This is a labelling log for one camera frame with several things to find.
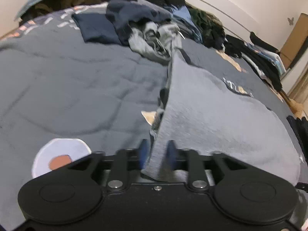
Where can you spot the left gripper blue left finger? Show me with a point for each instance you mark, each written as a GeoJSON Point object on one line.
{"type": "Point", "coordinates": [124, 162]}

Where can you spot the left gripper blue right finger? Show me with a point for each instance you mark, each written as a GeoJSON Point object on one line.
{"type": "Point", "coordinates": [190, 161]}

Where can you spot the grey sweatshirt with dark collar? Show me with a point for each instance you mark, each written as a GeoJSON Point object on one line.
{"type": "Point", "coordinates": [202, 114]}

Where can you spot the stack of folded clothes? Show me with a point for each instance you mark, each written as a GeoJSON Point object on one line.
{"type": "Point", "coordinates": [238, 48]}

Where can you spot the black clothes pile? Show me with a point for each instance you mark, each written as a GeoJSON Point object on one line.
{"type": "Point", "coordinates": [204, 27]}

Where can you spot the grey quilted bedspread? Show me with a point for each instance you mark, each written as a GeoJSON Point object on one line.
{"type": "Point", "coordinates": [62, 95]}

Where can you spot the crumpled grey garment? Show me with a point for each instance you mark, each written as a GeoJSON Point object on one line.
{"type": "Point", "coordinates": [156, 42]}

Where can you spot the dark dotted folded garment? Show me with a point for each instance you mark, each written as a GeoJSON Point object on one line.
{"type": "Point", "coordinates": [299, 127]}

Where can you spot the navy blue garment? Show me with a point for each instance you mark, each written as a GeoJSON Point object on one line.
{"type": "Point", "coordinates": [114, 26]}

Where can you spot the blue folded shirt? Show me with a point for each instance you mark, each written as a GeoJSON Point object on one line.
{"type": "Point", "coordinates": [182, 14]}

